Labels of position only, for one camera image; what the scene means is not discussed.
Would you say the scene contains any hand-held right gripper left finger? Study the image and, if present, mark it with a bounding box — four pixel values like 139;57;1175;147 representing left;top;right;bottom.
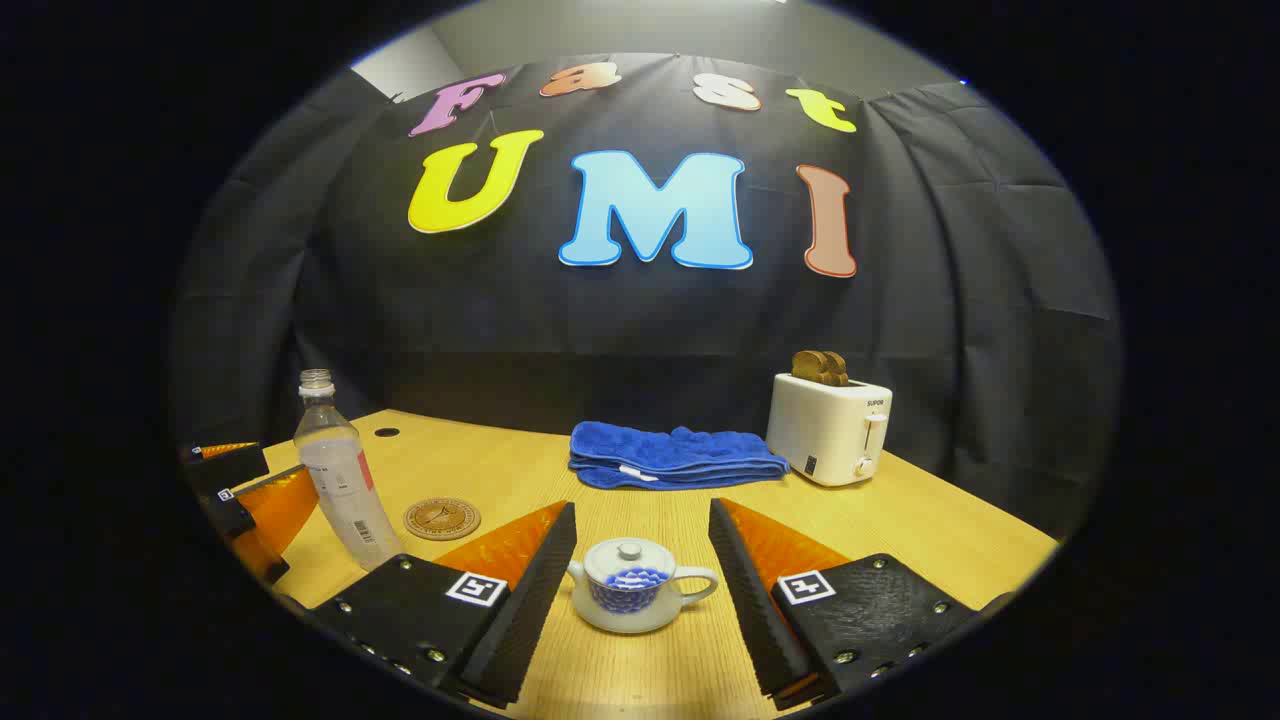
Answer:
310;500;579;709

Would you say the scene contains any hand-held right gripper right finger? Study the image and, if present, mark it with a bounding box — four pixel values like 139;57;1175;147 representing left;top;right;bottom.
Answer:
708;497;1016;713

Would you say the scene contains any clear plastic water bottle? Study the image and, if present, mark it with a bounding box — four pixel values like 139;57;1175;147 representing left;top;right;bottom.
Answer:
293;368;404;573

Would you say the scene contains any white blue-patterned teacup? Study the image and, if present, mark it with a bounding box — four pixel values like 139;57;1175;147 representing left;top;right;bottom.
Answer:
567;560;720;636

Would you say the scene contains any white teacup lid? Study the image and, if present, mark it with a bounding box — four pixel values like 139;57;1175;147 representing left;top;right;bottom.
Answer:
583;539;674;586

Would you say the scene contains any round brown coaster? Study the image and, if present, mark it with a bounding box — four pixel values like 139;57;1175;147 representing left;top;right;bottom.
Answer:
403;497;482;542

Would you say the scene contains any folded blue towel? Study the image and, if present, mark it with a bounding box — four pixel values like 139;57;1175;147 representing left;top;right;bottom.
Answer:
568;421;791;491

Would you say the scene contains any white toaster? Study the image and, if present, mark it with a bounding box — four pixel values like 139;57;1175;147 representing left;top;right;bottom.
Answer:
765;372;894;488

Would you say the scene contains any black backdrop cloth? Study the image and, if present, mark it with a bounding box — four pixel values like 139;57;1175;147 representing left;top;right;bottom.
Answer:
170;52;1123;531

